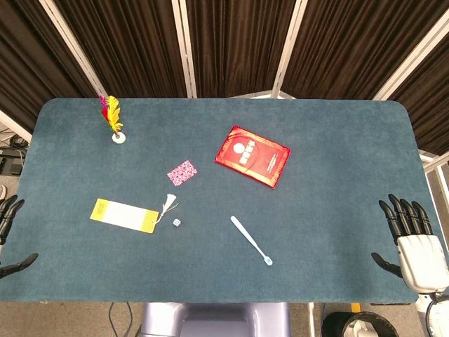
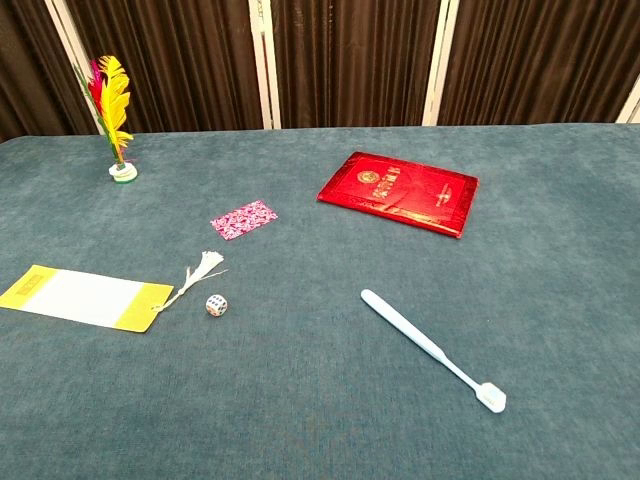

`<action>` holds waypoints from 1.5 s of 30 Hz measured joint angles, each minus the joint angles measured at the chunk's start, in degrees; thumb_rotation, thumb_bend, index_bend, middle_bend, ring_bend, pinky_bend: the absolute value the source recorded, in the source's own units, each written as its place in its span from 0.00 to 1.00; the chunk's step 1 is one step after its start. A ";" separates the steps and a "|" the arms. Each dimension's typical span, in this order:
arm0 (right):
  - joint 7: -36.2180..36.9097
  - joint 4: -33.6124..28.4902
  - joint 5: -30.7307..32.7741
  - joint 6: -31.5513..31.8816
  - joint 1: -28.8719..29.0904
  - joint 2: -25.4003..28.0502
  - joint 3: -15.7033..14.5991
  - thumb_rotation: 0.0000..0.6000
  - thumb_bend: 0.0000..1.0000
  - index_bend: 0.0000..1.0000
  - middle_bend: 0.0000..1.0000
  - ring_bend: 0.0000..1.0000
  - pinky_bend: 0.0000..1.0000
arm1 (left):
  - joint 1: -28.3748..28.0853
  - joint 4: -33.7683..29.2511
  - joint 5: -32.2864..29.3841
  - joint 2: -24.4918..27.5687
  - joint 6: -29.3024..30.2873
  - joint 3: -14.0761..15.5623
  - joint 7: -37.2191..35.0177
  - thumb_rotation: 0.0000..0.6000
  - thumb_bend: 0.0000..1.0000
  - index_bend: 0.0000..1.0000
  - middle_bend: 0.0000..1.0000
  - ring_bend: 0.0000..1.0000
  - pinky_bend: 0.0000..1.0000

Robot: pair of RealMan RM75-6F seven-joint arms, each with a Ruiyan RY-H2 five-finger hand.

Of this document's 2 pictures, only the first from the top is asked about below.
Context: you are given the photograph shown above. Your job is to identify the dark brown curtain screen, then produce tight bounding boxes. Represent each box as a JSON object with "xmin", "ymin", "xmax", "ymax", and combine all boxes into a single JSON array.
[{"xmin": 0, "ymin": 0, "xmax": 449, "ymax": 157}]

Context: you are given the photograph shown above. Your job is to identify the teal blue table cloth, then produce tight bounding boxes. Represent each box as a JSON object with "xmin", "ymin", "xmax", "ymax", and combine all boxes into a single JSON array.
[{"xmin": 0, "ymin": 98, "xmax": 433, "ymax": 304}]

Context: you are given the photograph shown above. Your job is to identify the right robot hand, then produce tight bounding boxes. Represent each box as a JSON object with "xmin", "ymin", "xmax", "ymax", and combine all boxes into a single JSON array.
[{"xmin": 370, "ymin": 193, "xmax": 449, "ymax": 292}]

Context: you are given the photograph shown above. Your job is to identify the pink patterned card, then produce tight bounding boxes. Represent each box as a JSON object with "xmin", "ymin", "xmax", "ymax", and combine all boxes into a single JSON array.
[{"xmin": 166, "ymin": 159, "xmax": 198, "ymax": 187}]

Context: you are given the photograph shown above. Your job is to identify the black cable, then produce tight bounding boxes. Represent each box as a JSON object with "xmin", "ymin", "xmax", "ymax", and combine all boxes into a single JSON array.
[{"xmin": 107, "ymin": 302, "xmax": 136, "ymax": 337}]

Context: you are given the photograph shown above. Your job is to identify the feather shuttlecock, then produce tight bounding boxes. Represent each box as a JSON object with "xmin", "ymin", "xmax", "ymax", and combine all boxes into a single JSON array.
[{"xmin": 98, "ymin": 95, "xmax": 127, "ymax": 145}]

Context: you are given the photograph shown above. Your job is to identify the yellow white bookmark with tassel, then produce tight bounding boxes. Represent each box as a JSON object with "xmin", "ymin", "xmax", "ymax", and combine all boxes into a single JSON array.
[{"xmin": 89, "ymin": 193, "xmax": 180, "ymax": 234}]

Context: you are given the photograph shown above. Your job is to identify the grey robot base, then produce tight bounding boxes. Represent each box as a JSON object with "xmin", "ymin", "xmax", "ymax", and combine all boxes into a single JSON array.
[{"xmin": 137, "ymin": 302, "xmax": 293, "ymax": 337}]

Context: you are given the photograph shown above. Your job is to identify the black trash bin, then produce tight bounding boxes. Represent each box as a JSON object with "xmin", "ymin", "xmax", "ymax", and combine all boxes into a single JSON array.
[{"xmin": 321, "ymin": 310, "xmax": 391, "ymax": 337}]

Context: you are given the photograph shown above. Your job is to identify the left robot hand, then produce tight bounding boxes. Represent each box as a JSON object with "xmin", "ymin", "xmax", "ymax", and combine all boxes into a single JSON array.
[{"xmin": 0, "ymin": 194, "xmax": 40, "ymax": 280}]

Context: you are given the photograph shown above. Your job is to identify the red gold envelope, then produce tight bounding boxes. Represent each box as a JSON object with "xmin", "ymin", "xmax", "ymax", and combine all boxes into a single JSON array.
[{"xmin": 214, "ymin": 125, "xmax": 292, "ymax": 190}]

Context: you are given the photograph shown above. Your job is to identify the light blue toothbrush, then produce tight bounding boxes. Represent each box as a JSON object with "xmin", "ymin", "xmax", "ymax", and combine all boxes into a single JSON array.
[{"xmin": 230, "ymin": 216, "xmax": 274, "ymax": 267}]

